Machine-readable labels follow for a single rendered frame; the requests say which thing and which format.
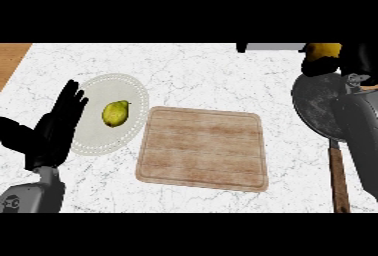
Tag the green-yellow pear-shaped fruit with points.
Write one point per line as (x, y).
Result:
(115, 114)

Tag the grey flat appliance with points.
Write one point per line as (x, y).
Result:
(275, 46)

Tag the small black object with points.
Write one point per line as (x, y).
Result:
(241, 47)

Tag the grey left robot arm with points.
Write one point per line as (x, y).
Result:
(36, 196)

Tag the wooden cutting board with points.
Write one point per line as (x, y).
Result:
(204, 148)

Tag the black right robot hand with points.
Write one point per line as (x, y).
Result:
(358, 60)

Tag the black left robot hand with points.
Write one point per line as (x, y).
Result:
(56, 133)

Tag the white round placemat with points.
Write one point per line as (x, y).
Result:
(105, 113)

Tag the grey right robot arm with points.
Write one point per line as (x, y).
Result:
(362, 133)

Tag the yellow lemon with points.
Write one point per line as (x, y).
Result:
(322, 50)

